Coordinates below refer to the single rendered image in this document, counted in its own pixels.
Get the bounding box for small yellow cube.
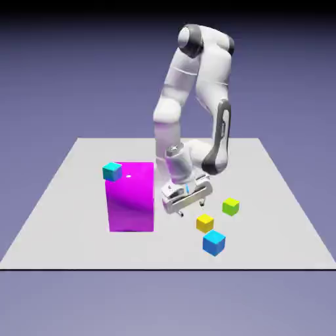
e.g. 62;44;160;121
196;213;215;234

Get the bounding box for small blue cube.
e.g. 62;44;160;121
202;230;226;257

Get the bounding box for small teal cube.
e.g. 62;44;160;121
102;161;123;182

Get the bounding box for large magenta box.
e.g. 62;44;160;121
104;161;155;233

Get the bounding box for small green cube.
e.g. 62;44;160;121
222;197;240;217

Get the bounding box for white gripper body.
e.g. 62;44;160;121
160;179;213;215

